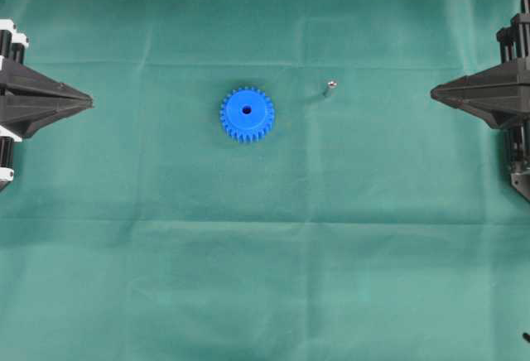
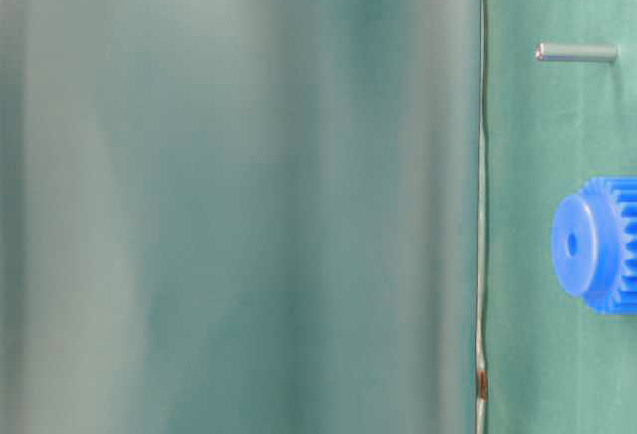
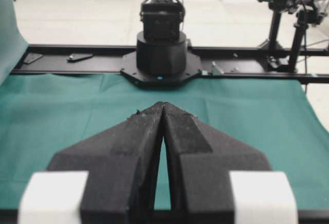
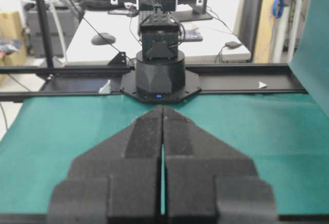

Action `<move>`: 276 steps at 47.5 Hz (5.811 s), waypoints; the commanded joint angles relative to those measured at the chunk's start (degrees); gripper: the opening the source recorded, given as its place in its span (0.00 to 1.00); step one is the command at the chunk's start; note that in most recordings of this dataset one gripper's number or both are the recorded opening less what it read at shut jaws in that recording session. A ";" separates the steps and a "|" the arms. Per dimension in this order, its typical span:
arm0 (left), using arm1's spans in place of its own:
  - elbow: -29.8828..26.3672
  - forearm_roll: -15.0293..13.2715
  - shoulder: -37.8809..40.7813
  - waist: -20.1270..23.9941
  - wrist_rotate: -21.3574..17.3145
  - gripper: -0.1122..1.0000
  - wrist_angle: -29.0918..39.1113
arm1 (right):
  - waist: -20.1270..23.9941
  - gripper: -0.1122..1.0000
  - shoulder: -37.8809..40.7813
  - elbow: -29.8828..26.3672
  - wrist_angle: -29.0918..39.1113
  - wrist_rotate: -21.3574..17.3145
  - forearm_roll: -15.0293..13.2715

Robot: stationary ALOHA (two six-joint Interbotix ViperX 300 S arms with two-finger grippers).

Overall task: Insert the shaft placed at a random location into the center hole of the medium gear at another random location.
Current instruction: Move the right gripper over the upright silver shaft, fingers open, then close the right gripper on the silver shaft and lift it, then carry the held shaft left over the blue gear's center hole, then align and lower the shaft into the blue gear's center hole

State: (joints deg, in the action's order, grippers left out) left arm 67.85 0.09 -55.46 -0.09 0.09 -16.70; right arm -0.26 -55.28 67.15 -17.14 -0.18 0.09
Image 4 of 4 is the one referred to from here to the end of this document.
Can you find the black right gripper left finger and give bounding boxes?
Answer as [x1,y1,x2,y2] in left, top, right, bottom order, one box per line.
[48,106,163,223]

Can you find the white office desk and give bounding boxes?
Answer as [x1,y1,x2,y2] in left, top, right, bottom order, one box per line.
[66,11,251,65]

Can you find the blue cable coil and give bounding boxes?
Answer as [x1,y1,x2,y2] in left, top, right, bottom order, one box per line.
[272,0,285,19]

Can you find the green table cloth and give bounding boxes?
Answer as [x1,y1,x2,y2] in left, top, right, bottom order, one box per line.
[1,94,328,215]

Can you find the green backdrop curtain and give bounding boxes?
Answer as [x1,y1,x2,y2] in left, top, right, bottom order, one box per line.
[289,0,328,115]

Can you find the black aluminium rail frame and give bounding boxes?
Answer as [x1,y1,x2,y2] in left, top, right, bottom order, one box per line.
[1,64,307,103]

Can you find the cardboard box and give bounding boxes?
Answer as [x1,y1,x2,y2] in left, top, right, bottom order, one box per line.
[1,11,27,67]

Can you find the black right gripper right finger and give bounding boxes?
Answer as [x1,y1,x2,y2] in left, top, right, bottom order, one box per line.
[163,107,278,223]

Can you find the black computer mouse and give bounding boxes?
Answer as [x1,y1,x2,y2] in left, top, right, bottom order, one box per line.
[91,32,116,46]

